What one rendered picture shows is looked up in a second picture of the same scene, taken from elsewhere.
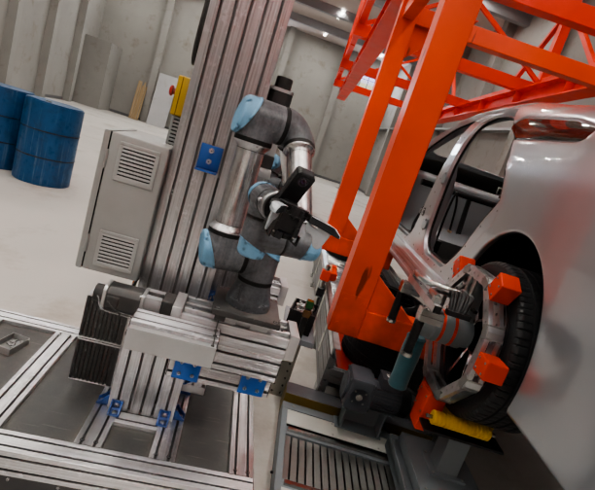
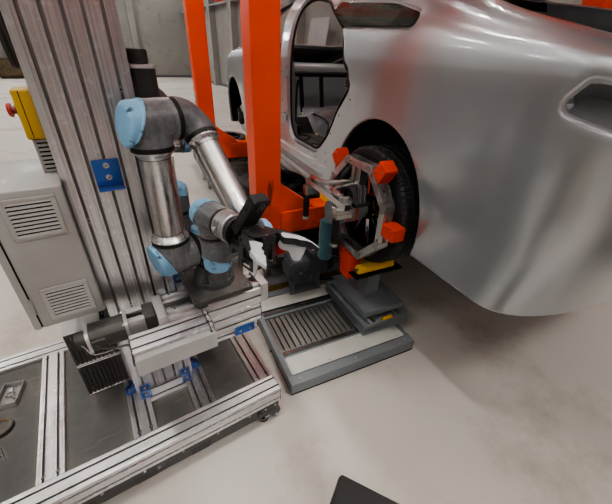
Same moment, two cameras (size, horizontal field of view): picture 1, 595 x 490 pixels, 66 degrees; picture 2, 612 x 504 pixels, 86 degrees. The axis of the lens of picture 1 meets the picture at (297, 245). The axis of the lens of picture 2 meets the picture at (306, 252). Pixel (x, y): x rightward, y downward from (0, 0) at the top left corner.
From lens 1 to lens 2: 0.46 m
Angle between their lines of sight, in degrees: 29
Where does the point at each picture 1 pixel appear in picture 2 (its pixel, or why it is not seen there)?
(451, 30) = not seen: outside the picture
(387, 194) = (262, 117)
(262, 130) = (160, 137)
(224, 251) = (180, 258)
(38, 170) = not seen: outside the picture
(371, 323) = (287, 219)
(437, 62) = not seen: outside the picture
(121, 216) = (52, 269)
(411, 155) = (269, 73)
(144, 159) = (39, 208)
